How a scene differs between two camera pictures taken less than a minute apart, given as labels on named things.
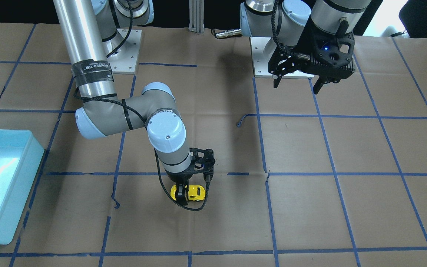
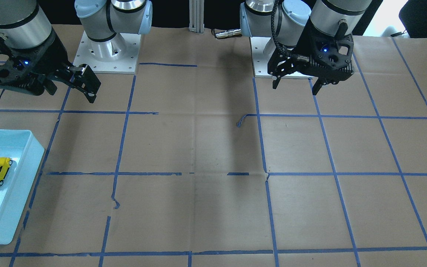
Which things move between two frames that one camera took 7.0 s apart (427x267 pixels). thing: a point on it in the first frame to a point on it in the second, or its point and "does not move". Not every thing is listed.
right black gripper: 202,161 to 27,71
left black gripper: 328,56 does not move
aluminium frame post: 196,16 does not move
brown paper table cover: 358,175 does not move
